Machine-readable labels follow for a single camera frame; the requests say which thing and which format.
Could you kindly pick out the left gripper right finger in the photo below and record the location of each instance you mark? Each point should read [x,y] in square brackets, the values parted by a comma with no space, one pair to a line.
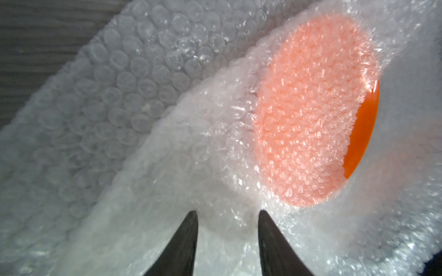
[276,255]

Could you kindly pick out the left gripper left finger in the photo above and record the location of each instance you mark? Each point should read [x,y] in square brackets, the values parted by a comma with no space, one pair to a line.
[178,257]

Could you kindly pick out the clear bubble wrap sheet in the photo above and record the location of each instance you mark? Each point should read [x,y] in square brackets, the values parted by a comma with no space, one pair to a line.
[385,221]
[68,142]

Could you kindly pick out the orange bubble plate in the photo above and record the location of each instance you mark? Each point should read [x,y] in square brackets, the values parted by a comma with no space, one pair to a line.
[316,110]

